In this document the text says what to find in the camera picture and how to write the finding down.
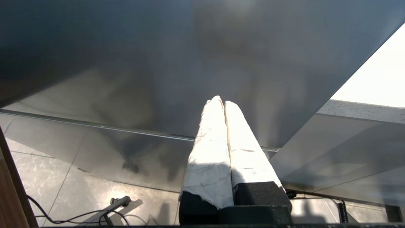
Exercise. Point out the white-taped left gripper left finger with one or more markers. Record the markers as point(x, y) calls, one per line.
point(207, 152)

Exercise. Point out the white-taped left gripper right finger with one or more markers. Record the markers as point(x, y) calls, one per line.
point(246, 152)

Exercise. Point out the grey under-counter cabinet front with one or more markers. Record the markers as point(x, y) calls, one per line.
point(332, 152)

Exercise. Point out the grey metal stand foot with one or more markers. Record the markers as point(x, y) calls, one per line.
point(121, 201)

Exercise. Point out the steel lower appliance panel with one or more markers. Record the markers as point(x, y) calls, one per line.
point(95, 152)

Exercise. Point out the stainless steel appliance door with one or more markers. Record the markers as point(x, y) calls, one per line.
point(158, 47)

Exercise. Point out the brown wooden panel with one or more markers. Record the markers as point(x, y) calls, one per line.
point(9, 196)

